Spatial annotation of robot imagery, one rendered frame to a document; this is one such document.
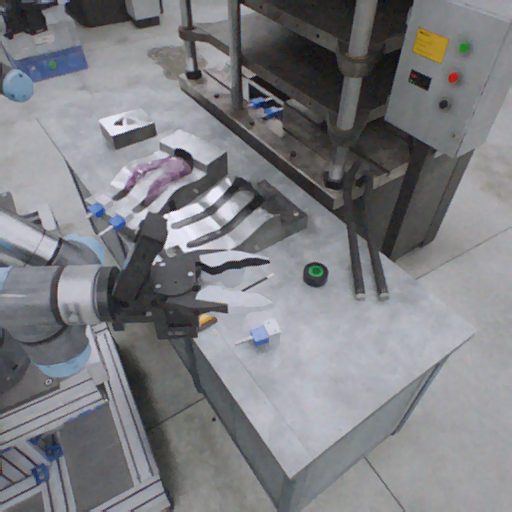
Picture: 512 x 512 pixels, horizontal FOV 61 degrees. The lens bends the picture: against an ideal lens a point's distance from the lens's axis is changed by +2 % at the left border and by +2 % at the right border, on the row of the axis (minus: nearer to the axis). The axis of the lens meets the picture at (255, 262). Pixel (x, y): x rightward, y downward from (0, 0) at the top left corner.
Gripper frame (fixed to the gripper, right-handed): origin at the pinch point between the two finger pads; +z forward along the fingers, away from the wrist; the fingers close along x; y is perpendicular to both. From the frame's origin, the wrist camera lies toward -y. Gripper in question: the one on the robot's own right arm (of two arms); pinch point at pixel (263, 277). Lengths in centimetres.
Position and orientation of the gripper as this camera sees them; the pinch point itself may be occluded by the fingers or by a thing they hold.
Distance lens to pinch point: 53.4
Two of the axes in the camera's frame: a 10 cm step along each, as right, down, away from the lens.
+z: 10.0, -0.3, 0.3
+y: 0.0, 7.6, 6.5
